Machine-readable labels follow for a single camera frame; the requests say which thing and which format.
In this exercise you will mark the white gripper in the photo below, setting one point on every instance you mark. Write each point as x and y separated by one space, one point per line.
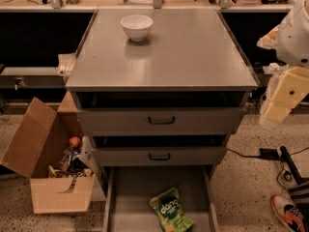
294 41

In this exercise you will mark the green rice chip bag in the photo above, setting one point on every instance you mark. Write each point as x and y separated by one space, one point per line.
169 211

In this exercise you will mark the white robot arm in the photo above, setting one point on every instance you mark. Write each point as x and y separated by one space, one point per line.
290 39

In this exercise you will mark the middle grey drawer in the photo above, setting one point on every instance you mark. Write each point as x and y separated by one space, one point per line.
155 156

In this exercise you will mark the grey drawer cabinet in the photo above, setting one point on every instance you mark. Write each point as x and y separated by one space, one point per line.
190 59

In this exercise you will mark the top grey drawer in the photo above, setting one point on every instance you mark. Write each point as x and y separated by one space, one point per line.
159 121

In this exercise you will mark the bottom grey open drawer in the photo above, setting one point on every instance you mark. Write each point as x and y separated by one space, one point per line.
127 206

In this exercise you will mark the black power adapter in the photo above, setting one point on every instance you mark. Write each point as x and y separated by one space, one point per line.
269 154

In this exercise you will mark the black pole on floor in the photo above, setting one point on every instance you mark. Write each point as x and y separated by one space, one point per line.
286 157

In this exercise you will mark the orange white sneaker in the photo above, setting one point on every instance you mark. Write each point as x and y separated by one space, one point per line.
288 214

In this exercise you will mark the white ceramic bowl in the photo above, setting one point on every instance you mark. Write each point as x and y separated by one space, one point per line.
137 26

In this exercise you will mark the orange fruit in box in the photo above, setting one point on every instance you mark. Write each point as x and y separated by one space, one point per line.
75 141

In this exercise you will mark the snack packets in box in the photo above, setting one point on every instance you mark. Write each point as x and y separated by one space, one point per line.
69 165

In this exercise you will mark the open cardboard box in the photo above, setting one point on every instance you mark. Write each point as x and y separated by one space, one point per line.
40 141

